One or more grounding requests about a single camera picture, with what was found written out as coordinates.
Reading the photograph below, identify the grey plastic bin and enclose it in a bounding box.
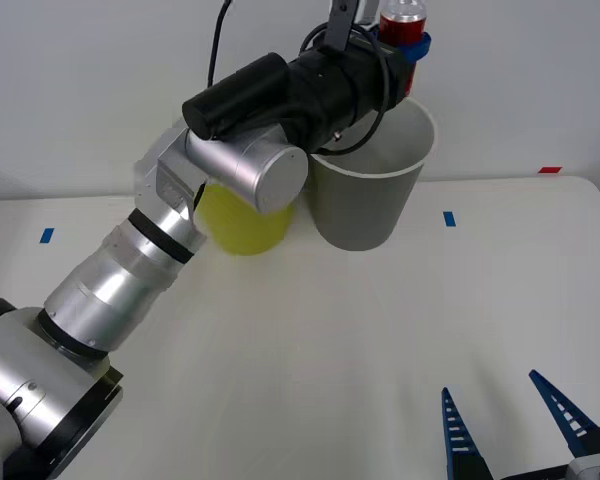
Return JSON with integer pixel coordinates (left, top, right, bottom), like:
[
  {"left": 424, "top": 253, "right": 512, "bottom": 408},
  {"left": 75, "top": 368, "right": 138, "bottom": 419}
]
[{"left": 307, "top": 96, "right": 438, "bottom": 253}]

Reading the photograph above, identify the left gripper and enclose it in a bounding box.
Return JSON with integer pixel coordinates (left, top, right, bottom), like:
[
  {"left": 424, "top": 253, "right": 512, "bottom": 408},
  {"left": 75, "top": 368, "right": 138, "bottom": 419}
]
[{"left": 348, "top": 31, "right": 433, "bottom": 115}]

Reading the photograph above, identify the red drink can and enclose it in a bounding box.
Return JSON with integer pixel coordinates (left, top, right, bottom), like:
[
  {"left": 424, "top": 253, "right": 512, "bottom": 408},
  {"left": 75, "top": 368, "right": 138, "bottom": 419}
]
[{"left": 378, "top": 0, "right": 429, "bottom": 97}]

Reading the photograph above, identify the yellow-green plastic bin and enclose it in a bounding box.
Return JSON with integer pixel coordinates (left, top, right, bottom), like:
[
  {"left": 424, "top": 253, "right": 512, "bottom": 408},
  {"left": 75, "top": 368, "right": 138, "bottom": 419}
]
[{"left": 195, "top": 180, "right": 298, "bottom": 258}]

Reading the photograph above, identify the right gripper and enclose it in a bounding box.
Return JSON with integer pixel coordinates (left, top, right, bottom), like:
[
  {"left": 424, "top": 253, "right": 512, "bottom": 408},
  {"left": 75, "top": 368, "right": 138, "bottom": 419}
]
[{"left": 440, "top": 369, "right": 600, "bottom": 480}]

